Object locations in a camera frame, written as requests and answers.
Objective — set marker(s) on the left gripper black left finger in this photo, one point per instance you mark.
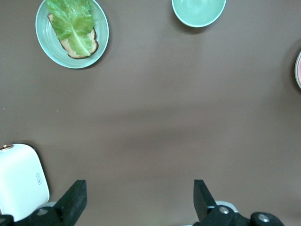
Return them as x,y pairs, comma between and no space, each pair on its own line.
73,204

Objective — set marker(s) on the beige plate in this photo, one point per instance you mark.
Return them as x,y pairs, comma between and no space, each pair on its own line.
295,70

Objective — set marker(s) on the white rounded appliance box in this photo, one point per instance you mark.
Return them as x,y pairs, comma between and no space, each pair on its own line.
21,179

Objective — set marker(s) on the green bowl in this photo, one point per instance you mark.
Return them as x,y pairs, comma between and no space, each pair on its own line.
198,11

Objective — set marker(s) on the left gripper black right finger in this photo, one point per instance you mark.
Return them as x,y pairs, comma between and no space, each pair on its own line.
204,204

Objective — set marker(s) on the pink plate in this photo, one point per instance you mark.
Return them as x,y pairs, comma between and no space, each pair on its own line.
299,68

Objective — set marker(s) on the green plate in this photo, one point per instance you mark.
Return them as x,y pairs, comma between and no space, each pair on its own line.
44,35

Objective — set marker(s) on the toasted bread slice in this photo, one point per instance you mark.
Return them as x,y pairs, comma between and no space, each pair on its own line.
92,44

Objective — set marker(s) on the green lettuce leaf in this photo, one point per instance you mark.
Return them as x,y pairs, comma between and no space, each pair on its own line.
70,23

